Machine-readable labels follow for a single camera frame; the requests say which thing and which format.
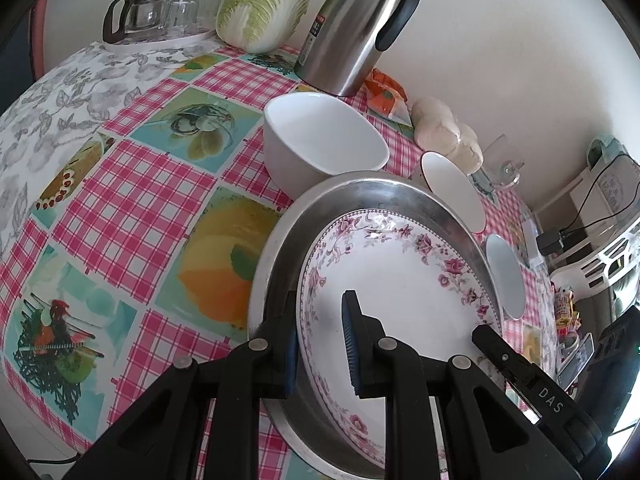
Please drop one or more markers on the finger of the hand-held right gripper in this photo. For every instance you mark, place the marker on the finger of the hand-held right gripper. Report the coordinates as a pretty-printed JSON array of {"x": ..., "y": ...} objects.
[{"x": 510, "y": 362}]

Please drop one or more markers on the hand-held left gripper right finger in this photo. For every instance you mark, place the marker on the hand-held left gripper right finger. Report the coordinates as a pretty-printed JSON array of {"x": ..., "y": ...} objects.
[{"x": 350, "y": 345}]

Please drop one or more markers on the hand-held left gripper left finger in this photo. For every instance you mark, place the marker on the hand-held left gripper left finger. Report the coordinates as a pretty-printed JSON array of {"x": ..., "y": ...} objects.
[{"x": 293, "y": 360}]

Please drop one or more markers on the white square plate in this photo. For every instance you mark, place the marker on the white square plate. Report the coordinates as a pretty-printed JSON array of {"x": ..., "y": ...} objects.
[{"x": 400, "y": 280}]

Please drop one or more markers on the stainless steel round plate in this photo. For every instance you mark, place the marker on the stainless steel round plate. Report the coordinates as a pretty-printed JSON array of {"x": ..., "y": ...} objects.
[{"x": 280, "y": 270}]

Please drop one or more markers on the strawberry print bowl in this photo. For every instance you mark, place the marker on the strawberry print bowl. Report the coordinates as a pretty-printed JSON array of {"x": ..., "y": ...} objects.
[{"x": 452, "y": 185}]

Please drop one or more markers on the white square bowl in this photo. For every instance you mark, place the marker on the white square bowl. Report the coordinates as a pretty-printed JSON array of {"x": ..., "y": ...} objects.
[{"x": 320, "y": 130}]

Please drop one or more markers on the red yellow snack packet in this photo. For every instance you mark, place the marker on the red yellow snack packet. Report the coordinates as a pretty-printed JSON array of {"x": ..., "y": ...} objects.
[{"x": 565, "y": 310}]

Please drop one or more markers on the small white bowl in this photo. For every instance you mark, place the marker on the small white bowl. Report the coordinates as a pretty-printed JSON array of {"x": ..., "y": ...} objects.
[{"x": 505, "y": 275}]

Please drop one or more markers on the white chair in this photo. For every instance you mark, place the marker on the white chair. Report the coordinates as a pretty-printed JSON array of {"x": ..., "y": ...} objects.
[{"x": 600, "y": 265}]

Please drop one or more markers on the white power strip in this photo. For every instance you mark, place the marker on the white power strip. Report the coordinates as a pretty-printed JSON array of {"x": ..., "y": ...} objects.
[{"x": 535, "y": 260}]

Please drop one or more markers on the black charger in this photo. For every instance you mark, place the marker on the black charger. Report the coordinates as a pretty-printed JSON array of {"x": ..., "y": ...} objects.
[{"x": 552, "y": 242}]

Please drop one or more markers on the teal grey patterned cushion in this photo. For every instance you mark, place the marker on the teal grey patterned cushion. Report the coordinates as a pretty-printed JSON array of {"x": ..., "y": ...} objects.
[{"x": 615, "y": 180}]

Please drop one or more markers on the clear glass mug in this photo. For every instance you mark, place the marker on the clear glass mug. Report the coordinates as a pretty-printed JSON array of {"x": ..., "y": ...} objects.
[{"x": 505, "y": 170}]

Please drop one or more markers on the pink plaid printed tablecloth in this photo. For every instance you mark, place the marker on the pink plaid printed tablecloth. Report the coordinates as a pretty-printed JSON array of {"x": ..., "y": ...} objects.
[{"x": 150, "y": 185}]

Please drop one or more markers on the bag of steamed buns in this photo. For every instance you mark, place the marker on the bag of steamed buns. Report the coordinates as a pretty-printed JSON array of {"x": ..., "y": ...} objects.
[{"x": 435, "y": 125}]

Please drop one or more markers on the orange snack packet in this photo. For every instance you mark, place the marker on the orange snack packet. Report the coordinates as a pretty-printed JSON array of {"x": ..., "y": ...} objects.
[{"x": 387, "y": 97}]

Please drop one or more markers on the stainless steel thermos jug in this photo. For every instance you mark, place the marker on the stainless steel thermos jug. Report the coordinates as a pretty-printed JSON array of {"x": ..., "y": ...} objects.
[{"x": 345, "y": 30}]

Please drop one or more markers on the napa cabbage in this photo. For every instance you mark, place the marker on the napa cabbage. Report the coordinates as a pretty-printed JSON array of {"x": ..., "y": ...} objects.
[{"x": 265, "y": 5}]

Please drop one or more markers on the grey floral cloth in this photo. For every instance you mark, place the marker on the grey floral cloth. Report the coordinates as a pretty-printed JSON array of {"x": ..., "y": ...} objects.
[{"x": 60, "y": 95}]

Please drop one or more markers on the pink board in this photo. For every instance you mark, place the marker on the pink board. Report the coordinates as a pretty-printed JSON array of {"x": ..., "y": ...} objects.
[{"x": 39, "y": 35}]

